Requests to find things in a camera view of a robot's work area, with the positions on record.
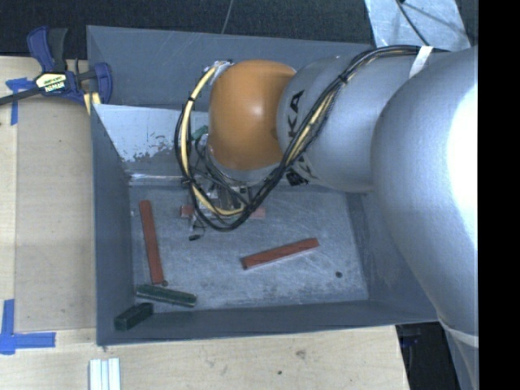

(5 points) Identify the red-brown flat block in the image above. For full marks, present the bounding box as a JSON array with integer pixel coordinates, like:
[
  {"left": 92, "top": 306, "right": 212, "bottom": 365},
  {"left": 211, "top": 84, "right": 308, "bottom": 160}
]
[
  {"left": 240, "top": 237, "right": 321, "bottom": 271},
  {"left": 179, "top": 204, "right": 267, "bottom": 221},
  {"left": 138, "top": 199, "right": 166, "bottom": 287}
]

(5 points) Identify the dark green flat block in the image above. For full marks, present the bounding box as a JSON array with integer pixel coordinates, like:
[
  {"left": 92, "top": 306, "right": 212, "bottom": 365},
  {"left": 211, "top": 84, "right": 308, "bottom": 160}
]
[
  {"left": 113, "top": 301, "right": 155, "bottom": 332},
  {"left": 135, "top": 283, "right": 198, "bottom": 310}
]

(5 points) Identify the pale wood board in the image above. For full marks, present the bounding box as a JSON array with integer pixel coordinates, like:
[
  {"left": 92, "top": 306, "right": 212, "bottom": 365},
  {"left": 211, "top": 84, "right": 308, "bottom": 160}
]
[{"left": 13, "top": 98, "right": 98, "bottom": 333}]

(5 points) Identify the grey metal bin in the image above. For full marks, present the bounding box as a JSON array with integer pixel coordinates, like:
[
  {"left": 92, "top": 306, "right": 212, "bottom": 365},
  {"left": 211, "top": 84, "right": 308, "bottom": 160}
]
[{"left": 85, "top": 24, "right": 440, "bottom": 347}]

